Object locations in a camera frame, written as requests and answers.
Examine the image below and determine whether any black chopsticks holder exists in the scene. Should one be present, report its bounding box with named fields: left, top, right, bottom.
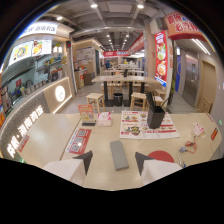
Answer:
left=145, top=91, right=167, bottom=130

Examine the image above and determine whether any red round sticker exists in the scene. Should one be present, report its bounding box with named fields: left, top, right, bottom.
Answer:
left=147, top=150, right=176, bottom=164

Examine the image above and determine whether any red QR code sticker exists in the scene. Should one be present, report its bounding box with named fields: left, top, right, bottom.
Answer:
left=64, top=127, right=93, bottom=156

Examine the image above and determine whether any grey rectangular pad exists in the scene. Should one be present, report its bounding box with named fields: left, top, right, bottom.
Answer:
left=109, top=139, right=130, bottom=172

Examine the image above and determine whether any printed food menu mat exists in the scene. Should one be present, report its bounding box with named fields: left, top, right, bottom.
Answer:
left=119, top=110, right=181, bottom=140

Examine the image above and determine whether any small red table sticker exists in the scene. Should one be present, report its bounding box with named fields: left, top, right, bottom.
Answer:
left=17, top=134, right=31, bottom=153

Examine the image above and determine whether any small white red card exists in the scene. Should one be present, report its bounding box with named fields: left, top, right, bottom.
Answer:
left=192, top=122, right=205, bottom=137

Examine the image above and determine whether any orange acrylic sign stand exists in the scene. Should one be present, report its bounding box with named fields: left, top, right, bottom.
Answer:
left=77, top=103, right=96, bottom=123

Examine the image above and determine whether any wooden stool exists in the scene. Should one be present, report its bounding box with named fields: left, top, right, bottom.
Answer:
left=129, top=91, right=148, bottom=112
left=85, top=92, right=106, bottom=114

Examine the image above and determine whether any round white logo light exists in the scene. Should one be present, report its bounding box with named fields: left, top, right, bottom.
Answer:
left=54, top=85, right=66, bottom=103

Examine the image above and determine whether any black trash bin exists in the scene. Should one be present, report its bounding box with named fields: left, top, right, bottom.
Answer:
left=112, top=92, right=124, bottom=107

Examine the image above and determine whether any long wooden dining table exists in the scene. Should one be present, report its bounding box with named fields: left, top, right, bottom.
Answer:
left=91, top=75, right=163, bottom=108

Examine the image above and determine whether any red food poster banner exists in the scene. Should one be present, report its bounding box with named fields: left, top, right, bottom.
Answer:
left=154, top=30, right=169, bottom=88

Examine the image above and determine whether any illuminated menu board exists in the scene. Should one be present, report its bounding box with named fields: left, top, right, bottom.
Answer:
left=8, top=39, right=53, bottom=66

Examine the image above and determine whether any red shop sign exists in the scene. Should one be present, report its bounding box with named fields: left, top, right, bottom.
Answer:
left=164, top=11, right=208, bottom=42

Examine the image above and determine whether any red cable bundle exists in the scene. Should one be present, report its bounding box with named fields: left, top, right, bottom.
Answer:
left=178, top=134, right=200, bottom=155

